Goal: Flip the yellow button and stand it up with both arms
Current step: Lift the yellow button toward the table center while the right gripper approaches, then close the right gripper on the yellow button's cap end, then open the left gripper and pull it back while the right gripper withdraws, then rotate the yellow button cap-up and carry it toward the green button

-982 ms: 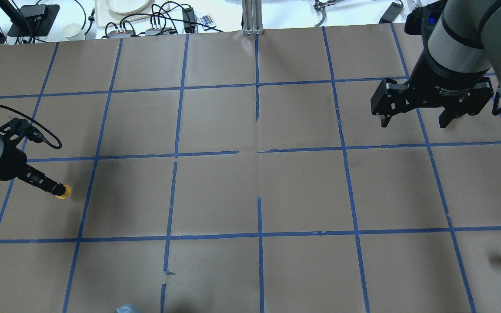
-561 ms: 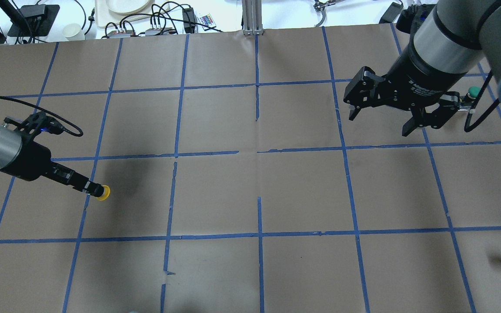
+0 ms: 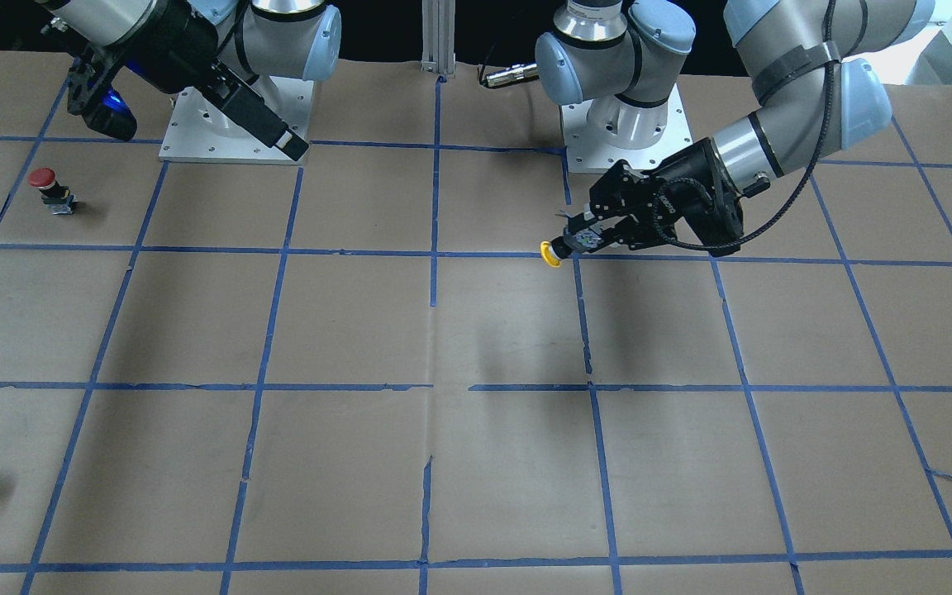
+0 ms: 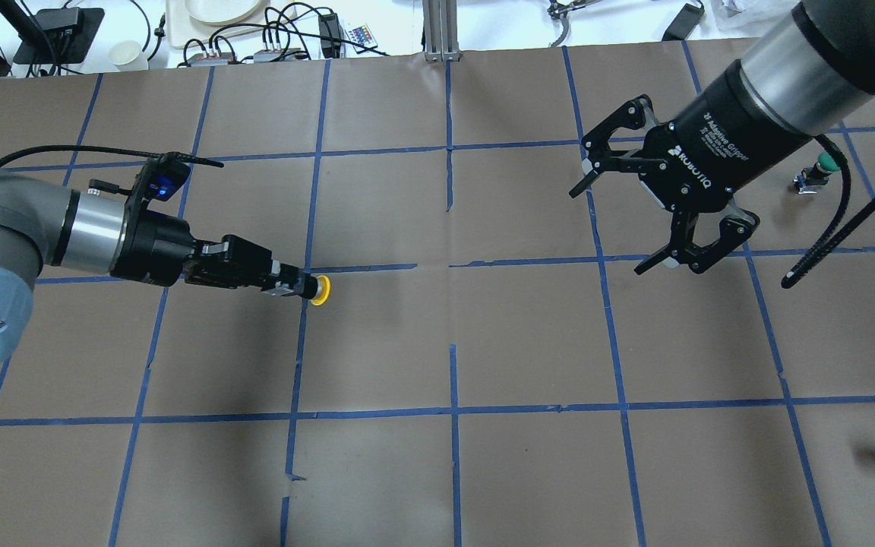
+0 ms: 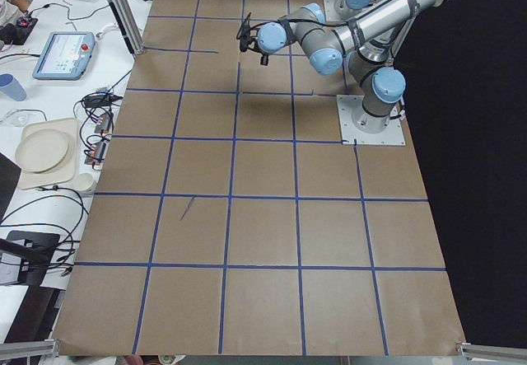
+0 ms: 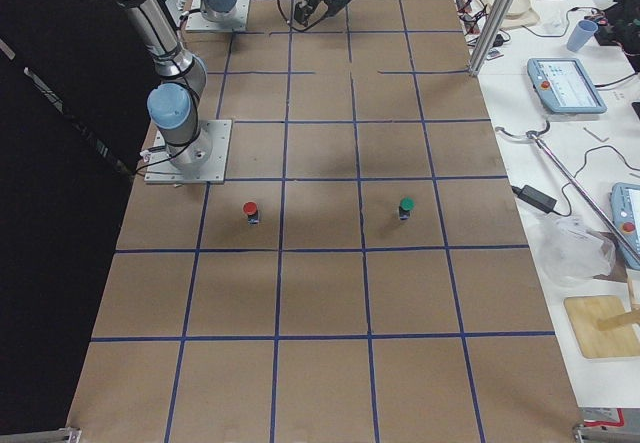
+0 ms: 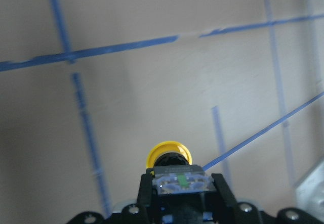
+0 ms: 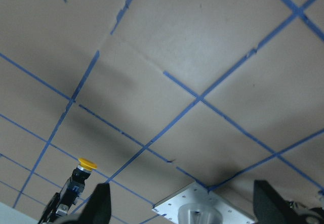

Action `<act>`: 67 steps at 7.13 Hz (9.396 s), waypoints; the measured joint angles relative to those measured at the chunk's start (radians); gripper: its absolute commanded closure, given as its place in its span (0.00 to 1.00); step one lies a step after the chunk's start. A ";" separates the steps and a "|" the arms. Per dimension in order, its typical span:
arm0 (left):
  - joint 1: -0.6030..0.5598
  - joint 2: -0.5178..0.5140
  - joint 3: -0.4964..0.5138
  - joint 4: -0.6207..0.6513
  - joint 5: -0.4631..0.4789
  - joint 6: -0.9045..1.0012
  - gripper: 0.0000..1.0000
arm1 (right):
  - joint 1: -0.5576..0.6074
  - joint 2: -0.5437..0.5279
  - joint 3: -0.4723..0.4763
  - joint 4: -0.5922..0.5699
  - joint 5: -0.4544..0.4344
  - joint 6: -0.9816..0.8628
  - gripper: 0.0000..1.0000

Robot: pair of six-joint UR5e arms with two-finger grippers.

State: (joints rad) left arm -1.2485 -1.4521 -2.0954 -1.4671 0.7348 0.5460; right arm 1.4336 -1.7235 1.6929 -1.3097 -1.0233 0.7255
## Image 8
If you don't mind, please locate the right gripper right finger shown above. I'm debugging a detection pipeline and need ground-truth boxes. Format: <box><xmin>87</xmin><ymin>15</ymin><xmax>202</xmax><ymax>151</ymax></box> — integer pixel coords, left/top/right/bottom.
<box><xmin>253</xmin><ymin>180</ymin><xmax>303</xmax><ymax>224</ymax></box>

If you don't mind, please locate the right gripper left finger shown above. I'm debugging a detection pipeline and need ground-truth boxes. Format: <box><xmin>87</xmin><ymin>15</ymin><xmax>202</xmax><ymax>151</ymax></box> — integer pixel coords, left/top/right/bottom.
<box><xmin>73</xmin><ymin>183</ymin><xmax>111</xmax><ymax>224</ymax></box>

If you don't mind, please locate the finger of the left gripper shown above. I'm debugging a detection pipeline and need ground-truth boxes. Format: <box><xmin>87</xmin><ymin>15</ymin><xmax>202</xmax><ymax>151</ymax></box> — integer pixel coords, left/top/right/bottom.
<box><xmin>55</xmin><ymin>178</ymin><xmax>85</xmax><ymax>216</ymax></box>
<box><xmin>38</xmin><ymin>193</ymin><xmax>60</xmax><ymax>224</ymax></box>

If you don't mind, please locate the yellow push button switch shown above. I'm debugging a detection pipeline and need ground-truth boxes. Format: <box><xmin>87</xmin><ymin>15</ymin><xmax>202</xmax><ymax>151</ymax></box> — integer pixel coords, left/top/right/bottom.
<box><xmin>60</xmin><ymin>158</ymin><xmax>97</xmax><ymax>207</ymax></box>

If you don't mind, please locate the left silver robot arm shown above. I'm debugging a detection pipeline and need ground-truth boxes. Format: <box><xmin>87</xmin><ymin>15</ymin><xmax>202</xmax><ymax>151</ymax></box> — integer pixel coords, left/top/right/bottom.
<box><xmin>38</xmin><ymin>183</ymin><xmax>224</xmax><ymax>223</ymax></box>

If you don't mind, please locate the brown paper table cover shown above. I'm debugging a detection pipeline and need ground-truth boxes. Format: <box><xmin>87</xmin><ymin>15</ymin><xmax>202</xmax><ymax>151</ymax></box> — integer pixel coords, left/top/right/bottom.
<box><xmin>1</xmin><ymin>0</ymin><xmax>323</xmax><ymax>223</ymax></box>

